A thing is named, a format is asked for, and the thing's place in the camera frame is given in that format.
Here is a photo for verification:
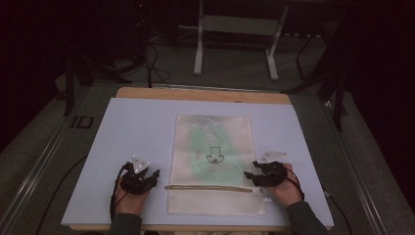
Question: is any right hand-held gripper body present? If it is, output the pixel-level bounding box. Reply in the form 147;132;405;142
253;150;289;188

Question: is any white mesh zip bag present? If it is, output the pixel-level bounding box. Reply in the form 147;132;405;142
166;114;267;216

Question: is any person's right hand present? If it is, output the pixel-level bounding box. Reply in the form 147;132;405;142
264;163;303;209

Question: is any left hand-held gripper cable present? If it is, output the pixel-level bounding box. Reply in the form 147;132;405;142
109;162;131;221

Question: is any white metal stand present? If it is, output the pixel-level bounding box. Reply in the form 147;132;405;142
193;0;290;82

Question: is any metal floor rail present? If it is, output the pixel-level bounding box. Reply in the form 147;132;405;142
322;100;390;235
0;109;74;235

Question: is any right hand-held gripper cable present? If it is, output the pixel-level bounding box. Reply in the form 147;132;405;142
283;166;306;202

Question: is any person's left hand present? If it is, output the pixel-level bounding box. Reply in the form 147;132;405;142
114;186;152;217

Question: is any black floor cable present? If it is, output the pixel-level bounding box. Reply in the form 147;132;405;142
33;155;88;235

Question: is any green garment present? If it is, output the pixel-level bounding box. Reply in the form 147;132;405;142
187;117;251;188

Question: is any black stand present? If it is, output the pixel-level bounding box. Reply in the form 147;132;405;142
281;30;349;132
63;53;134;118

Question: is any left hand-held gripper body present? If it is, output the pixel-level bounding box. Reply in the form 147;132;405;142
119;154;157;197

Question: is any hand-held gripper cable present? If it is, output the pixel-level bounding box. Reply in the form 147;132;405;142
283;166;306;202
109;162;131;221

